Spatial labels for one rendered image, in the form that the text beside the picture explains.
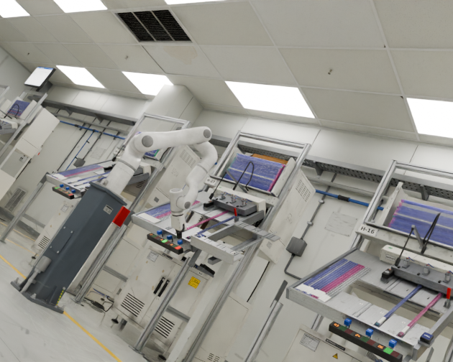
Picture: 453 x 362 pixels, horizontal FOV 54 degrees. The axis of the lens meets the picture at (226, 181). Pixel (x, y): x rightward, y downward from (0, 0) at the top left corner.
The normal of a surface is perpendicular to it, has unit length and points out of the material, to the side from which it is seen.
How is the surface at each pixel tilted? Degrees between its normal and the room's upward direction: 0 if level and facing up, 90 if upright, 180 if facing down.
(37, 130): 90
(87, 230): 90
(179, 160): 90
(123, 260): 90
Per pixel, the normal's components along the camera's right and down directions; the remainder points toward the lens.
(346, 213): -0.50, -0.52
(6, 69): 0.71, 0.22
